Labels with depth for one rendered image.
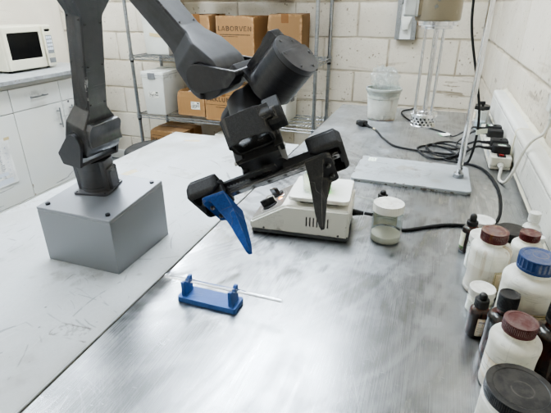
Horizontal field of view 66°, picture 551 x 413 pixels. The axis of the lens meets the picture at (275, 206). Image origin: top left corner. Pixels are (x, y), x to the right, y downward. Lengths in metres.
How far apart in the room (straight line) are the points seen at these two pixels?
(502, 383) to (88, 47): 0.69
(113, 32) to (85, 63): 3.39
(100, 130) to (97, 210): 0.13
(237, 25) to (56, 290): 2.55
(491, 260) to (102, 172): 0.66
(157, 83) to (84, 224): 2.67
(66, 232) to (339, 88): 2.70
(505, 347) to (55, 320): 0.60
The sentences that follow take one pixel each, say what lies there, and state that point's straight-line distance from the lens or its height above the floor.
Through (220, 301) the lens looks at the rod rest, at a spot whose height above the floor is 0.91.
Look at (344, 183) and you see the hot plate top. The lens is 0.90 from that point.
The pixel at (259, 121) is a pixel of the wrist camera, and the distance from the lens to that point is 0.45.
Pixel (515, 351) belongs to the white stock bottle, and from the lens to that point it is 0.57.
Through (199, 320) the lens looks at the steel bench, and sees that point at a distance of 0.67.
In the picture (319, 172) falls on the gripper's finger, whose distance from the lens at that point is 0.47.
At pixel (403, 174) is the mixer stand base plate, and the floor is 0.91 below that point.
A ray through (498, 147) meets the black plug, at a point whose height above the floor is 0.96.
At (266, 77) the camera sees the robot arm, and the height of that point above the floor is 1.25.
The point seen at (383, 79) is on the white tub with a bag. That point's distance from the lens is 1.78.
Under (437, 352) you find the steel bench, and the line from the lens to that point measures 0.65.
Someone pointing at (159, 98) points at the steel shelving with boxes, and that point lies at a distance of 3.43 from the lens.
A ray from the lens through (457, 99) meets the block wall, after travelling 3.24.
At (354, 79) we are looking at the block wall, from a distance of 3.27.
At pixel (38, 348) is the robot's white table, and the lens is 0.69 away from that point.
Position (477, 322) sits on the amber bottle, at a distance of 0.67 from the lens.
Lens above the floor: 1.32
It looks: 25 degrees down
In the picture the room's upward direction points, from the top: straight up
